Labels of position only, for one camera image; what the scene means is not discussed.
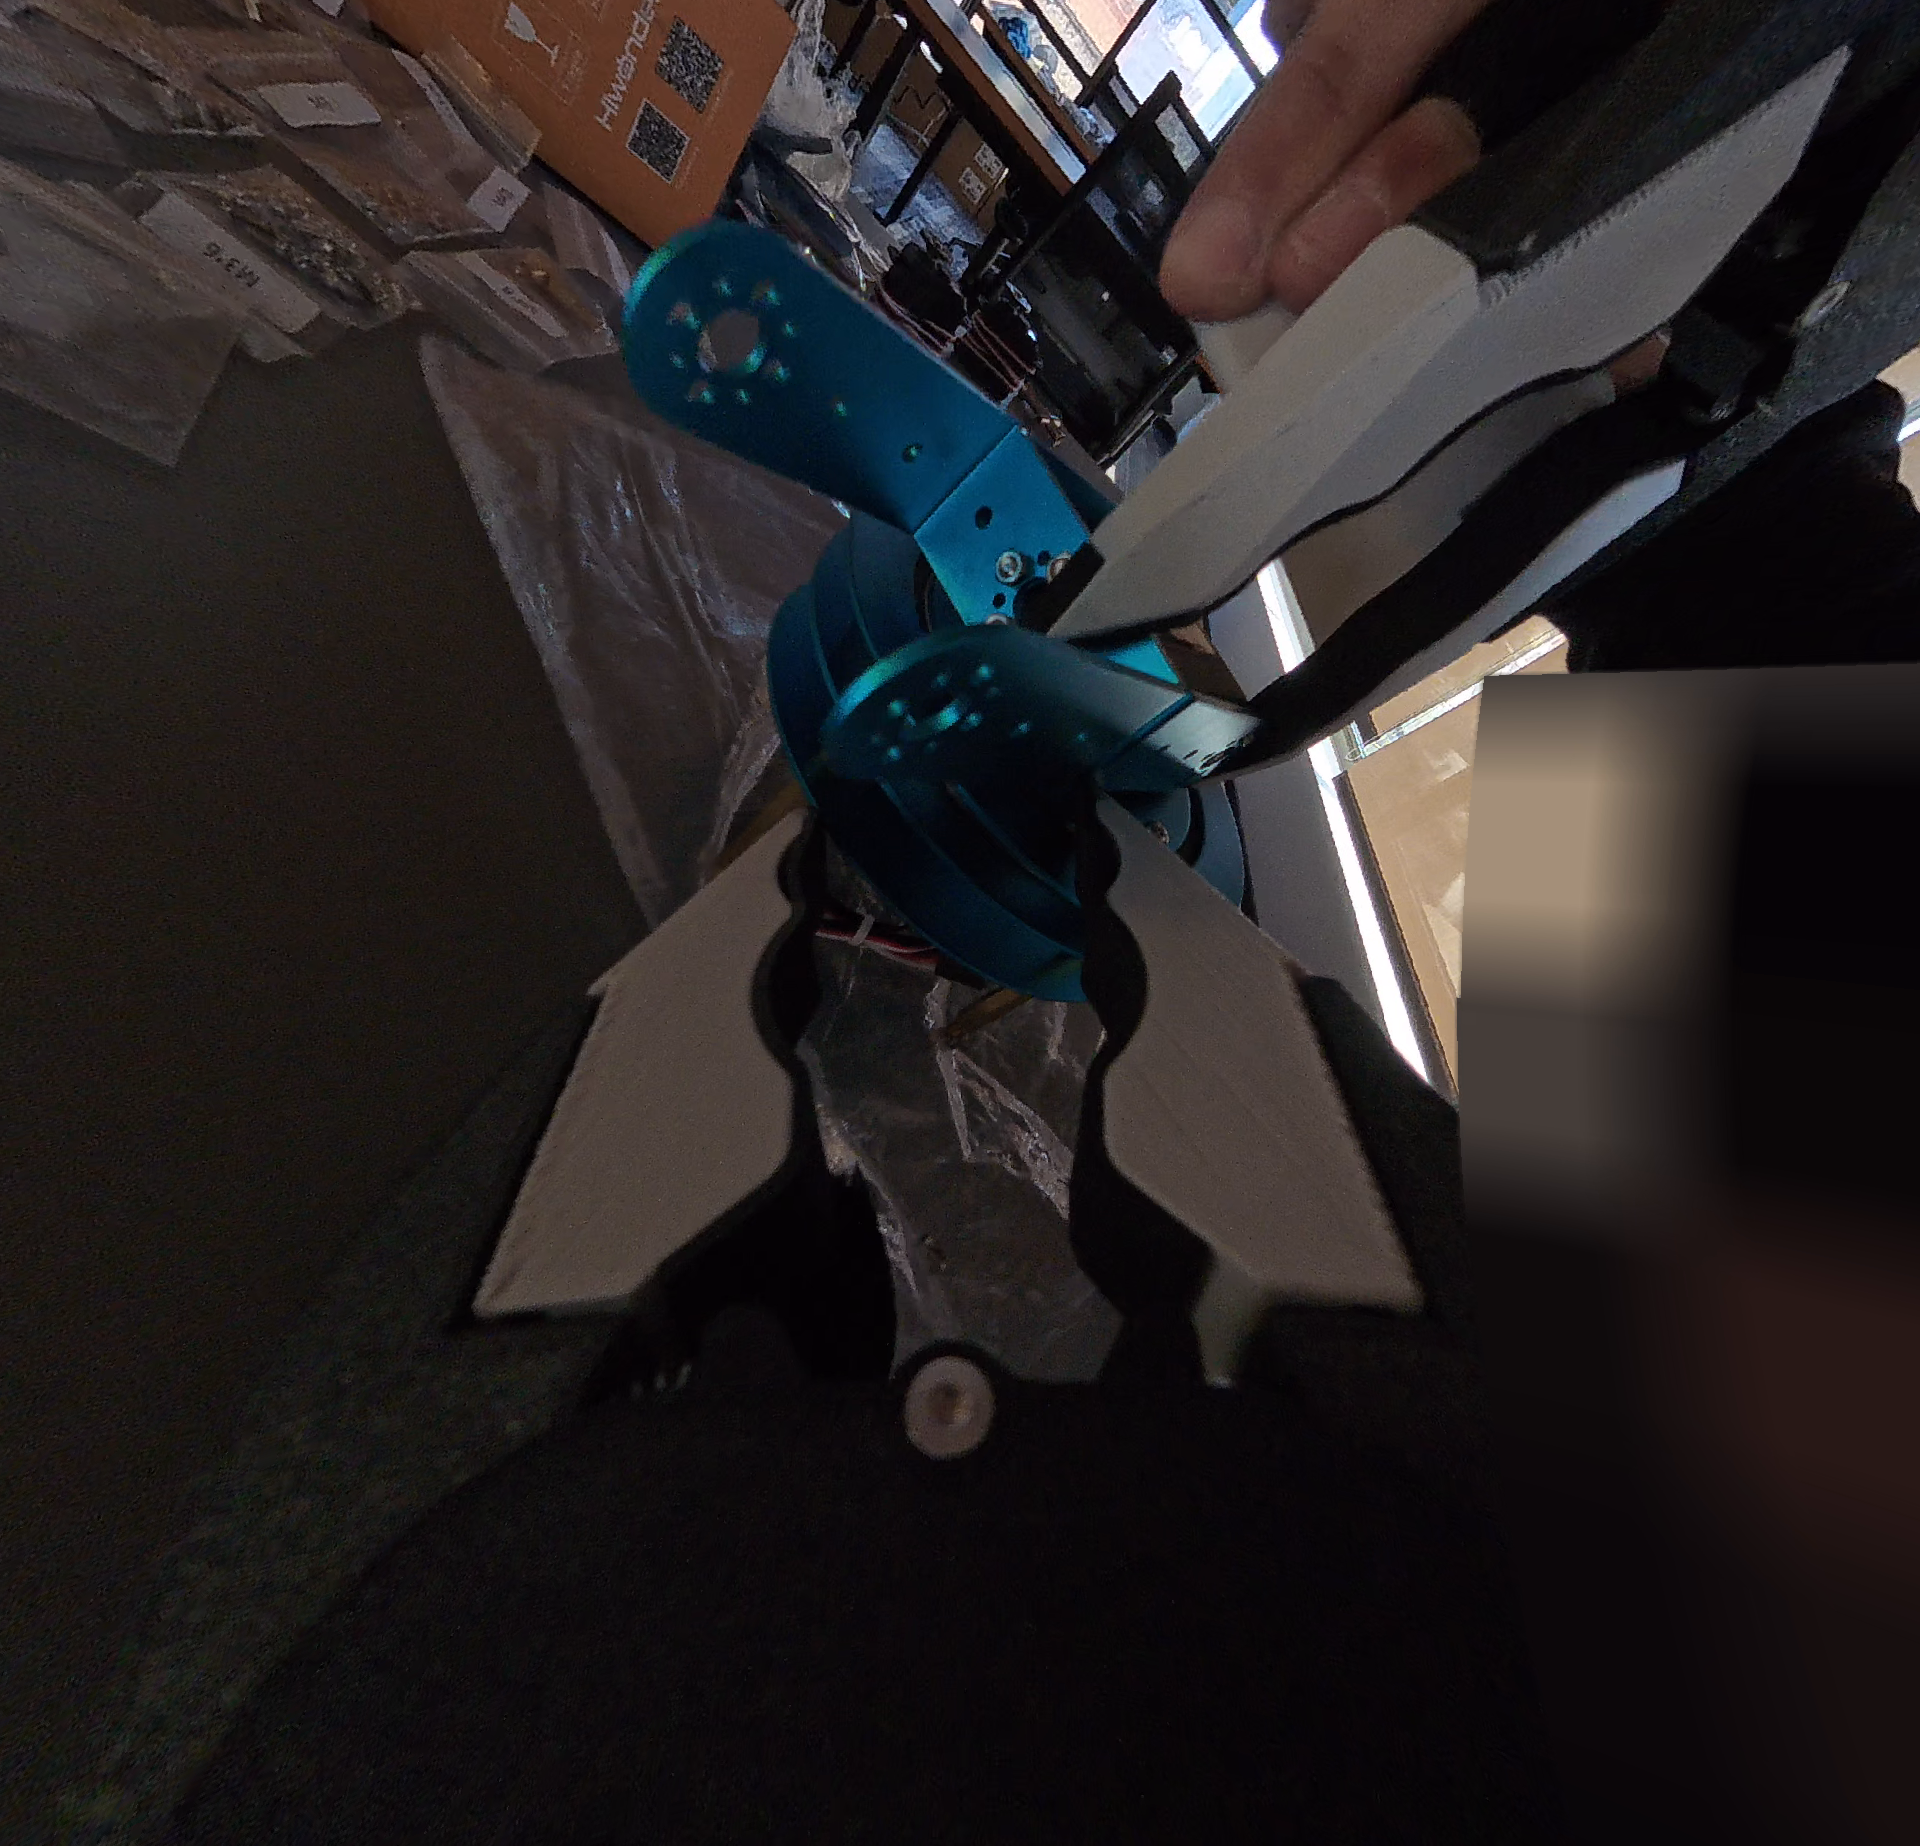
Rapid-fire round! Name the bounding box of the blue toy robot arm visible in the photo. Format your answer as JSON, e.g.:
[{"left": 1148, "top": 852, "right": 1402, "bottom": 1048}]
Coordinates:
[{"left": 618, "top": 217, "right": 1268, "bottom": 1046}]

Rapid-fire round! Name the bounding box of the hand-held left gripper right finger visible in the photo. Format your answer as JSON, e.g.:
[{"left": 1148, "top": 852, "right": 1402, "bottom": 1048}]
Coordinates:
[{"left": 1068, "top": 797, "right": 1423, "bottom": 1390}]

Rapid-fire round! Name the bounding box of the person's right hand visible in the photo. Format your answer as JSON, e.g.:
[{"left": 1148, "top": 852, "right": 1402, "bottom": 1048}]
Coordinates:
[{"left": 1167, "top": 0, "right": 1711, "bottom": 323}]

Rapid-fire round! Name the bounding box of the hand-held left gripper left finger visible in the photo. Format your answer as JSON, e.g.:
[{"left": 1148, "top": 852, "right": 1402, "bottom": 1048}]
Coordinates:
[{"left": 470, "top": 827, "right": 826, "bottom": 1330}]

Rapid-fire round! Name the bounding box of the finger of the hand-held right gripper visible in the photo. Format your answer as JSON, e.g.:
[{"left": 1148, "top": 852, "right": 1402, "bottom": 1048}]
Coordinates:
[
  {"left": 1047, "top": 43, "right": 1854, "bottom": 640},
  {"left": 1181, "top": 384, "right": 1688, "bottom": 781}
]

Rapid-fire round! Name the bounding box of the orange cardboard box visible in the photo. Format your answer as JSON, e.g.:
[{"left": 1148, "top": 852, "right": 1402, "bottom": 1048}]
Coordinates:
[{"left": 247, "top": 0, "right": 796, "bottom": 246}]

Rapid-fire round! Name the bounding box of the black office chair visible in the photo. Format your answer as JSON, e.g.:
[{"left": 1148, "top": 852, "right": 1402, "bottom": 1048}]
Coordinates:
[{"left": 959, "top": 76, "right": 1217, "bottom": 452}]

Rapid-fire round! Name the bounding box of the clear plastic bag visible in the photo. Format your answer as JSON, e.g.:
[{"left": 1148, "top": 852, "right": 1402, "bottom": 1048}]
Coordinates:
[{"left": 420, "top": 331, "right": 1142, "bottom": 1383}]

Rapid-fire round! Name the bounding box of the pile of small screw bags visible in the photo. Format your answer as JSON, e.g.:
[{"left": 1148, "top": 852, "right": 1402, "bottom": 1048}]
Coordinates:
[{"left": 0, "top": 0, "right": 632, "bottom": 468}]

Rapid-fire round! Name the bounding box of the long wooden table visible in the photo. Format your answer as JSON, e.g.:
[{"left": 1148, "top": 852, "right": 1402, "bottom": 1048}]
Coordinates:
[{"left": 862, "top": 0, "right": 1112, "bottom": 168}]

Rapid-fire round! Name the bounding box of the grey desk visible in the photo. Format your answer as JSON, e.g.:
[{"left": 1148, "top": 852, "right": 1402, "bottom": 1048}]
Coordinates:
[{"left": 0, "top": 0, "right": 1464, "bottom": 1578}]

